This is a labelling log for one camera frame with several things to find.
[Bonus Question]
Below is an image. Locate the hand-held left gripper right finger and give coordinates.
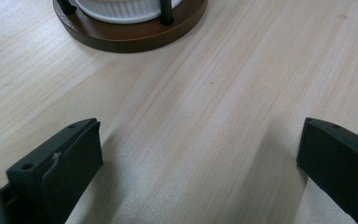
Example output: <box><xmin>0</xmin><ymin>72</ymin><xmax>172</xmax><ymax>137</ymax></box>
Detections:
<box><xmin>296</xmin><ymin>117</ymin><xmax>358</xmax><ymax>224</ymax></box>

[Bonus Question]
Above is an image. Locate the stack of white cups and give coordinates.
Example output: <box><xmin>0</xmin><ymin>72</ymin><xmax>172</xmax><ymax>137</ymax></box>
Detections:
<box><xmin>71</xmin><ymin>0</ymin><xmax>183</xmax><ymax>25</ymax></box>

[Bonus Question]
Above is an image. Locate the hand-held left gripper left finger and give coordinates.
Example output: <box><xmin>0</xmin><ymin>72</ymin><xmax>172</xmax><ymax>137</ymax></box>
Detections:
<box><xmin>6</xmin><ymin>117</ymin><xmax>104</xmax><ymax>224</ymax></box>

